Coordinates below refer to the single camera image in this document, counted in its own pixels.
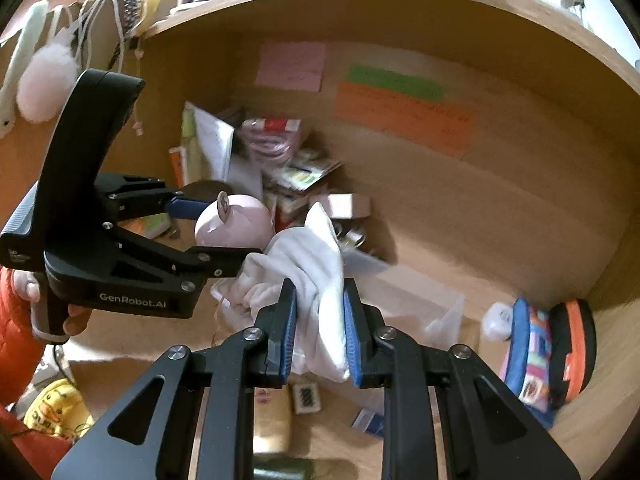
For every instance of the white fluffy pompom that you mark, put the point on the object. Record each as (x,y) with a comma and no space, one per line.
(47,82)

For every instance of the person's left hand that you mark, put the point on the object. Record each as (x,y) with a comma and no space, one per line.
(27,285)

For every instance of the pile of booklets and packets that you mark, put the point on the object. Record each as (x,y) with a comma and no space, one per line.
(300,175)

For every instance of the orange sticky note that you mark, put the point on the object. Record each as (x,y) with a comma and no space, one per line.
(405,120)

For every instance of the dark green object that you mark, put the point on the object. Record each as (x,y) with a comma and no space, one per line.
(282,467)

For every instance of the colourful blue pencil case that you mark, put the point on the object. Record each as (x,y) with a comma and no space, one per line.
(530,355)

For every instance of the yellow duck plush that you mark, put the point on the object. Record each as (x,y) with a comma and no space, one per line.
(57,410)

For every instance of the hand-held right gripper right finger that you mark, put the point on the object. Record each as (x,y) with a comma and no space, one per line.
(352,345)

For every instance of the small white cardboard box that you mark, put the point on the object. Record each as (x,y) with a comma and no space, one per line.
(345,205)

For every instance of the white patterned tile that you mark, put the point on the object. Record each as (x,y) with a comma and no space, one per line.
(306,397)

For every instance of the green sticky note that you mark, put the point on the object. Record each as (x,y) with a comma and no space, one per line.
(395,84)

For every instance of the clear plastic box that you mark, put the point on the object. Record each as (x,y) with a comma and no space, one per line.
(410,290)

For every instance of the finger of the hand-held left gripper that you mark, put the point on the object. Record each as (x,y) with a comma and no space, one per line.
(187,207)
(225,260)

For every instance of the pink packet with red label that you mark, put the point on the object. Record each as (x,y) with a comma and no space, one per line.
(270,135)

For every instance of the wooden desktop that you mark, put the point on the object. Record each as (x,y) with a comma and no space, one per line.
(335,427)

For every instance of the small white case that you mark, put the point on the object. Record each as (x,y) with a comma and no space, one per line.
(497,320)

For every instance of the white round ball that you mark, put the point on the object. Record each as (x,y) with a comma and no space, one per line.
(245,220)

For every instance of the white cloth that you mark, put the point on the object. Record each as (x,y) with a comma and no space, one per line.
(310,260)

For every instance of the pink sticky note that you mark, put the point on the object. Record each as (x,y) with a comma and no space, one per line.
(290,67)

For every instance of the black orange round case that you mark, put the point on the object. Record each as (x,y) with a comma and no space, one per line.
(580,330)

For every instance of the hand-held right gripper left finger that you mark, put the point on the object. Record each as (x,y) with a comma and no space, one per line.
(287,340)

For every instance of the pale headband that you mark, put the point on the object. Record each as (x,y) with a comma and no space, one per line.
(22,50)

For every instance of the dark hair brush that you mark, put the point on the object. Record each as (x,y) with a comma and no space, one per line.
(129,15)

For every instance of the person's red jacket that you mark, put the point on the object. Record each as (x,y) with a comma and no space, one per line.
(25,450)

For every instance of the small blue packet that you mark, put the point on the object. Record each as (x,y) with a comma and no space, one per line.
(367,422)

